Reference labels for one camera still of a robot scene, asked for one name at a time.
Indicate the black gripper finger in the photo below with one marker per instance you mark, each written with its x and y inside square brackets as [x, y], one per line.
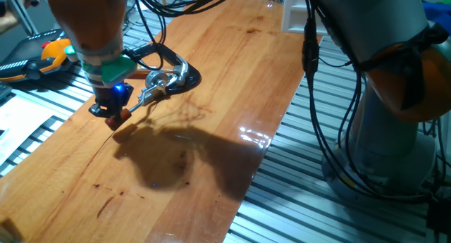
[118, 112]
[99, 112]

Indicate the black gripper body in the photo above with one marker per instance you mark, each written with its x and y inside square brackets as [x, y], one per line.
[111, 96]

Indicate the bare person forearm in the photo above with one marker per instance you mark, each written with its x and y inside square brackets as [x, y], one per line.
[7, 24]

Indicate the silver metal lever device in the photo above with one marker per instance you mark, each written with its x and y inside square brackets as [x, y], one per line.
[155, 79]

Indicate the white paper sheet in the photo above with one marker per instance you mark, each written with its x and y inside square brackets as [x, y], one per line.
[24, 123]

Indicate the black C-clamp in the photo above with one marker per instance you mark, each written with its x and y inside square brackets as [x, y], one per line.
[192, 79]

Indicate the black orange teach pendant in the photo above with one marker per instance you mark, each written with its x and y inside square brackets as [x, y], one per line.
[28, 56]

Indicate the large wooden board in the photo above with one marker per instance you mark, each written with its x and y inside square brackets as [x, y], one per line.
[141, 207]

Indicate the white box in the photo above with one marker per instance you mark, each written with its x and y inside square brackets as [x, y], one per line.
[292, 14]

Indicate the blue plastic bag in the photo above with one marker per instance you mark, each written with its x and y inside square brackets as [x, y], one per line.
[437, 12]

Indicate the grey metal frame strut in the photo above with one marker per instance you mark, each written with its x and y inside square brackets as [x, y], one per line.
[24, 19]

